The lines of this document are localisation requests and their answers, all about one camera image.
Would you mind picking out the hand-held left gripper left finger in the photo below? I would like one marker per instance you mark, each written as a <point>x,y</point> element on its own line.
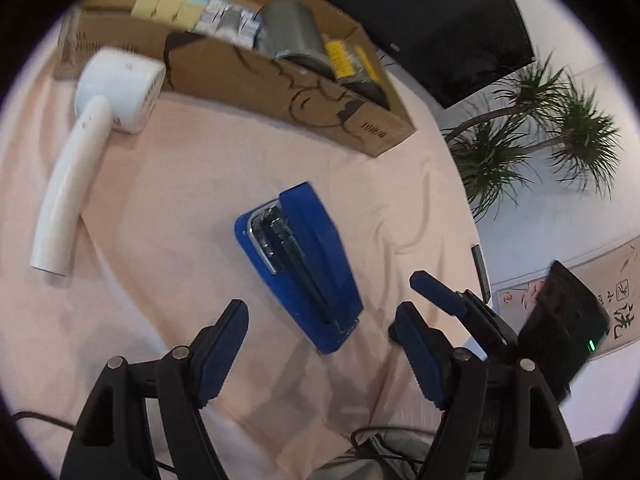
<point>222,355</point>

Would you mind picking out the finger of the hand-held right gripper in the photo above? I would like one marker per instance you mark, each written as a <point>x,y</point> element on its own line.
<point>437,292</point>

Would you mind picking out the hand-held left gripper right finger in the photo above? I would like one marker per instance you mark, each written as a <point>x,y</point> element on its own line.
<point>420,355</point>

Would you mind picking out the blue stapler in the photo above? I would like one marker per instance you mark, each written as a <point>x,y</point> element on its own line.
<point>310,260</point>

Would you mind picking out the yellow bottle with black cap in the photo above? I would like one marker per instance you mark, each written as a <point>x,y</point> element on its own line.
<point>340,60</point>

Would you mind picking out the brown cardboard box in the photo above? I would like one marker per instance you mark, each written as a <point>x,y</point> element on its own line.
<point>225,75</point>

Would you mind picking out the silver blue thermos flask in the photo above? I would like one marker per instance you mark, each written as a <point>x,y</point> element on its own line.
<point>290,30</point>

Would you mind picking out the colourful printed toy box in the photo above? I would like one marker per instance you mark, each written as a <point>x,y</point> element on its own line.
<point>225,22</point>

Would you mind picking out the pastel puzzle cube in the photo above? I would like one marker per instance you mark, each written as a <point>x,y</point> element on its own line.
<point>170,2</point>

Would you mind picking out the black flat bar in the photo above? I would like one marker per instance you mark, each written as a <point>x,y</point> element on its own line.
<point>481,270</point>

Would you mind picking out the printed floor mat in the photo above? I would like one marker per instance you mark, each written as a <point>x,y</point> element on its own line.
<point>620,280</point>

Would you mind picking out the spiky palm potted plant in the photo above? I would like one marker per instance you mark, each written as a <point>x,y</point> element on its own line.
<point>500,160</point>

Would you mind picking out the black flat screen television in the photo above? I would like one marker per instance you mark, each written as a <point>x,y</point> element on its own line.
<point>425,20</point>

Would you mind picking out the white handheld plastic device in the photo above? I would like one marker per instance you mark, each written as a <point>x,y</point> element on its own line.
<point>120,87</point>

